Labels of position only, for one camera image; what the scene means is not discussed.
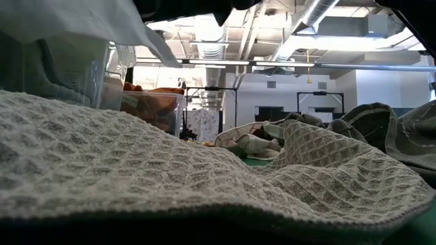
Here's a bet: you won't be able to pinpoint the grey and cream garment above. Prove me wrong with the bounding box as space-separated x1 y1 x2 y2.
214 120 286 161

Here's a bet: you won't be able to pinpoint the orange towel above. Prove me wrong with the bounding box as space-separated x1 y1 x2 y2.
121 82 178 134
144 86 186 103

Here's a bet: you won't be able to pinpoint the light waffle weave towel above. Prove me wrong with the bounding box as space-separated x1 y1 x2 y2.
0 89 436 235

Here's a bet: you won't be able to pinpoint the grey towel white plaid lines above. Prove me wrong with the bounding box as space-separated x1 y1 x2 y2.
326 99 436 187

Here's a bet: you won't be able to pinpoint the white plain towel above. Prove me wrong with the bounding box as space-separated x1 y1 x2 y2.
0 0 182 68

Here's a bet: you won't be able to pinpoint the light grey towel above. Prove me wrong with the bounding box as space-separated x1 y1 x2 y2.
0 32 95 107

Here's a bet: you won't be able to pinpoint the patterned white cloth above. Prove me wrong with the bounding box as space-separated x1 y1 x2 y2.
186 108 221 143

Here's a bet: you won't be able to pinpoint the black background panel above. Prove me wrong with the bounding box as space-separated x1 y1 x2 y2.
254 105 285 123

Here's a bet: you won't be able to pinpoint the black metal frame stand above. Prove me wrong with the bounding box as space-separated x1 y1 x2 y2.
296 91 345 115
185 86 238 141

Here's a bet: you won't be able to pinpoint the yellow hanging cord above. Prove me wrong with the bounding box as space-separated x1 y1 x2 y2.
305 49 313 84

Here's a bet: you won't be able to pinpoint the silver ventilation duct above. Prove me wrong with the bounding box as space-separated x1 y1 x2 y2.
270 0 341 63

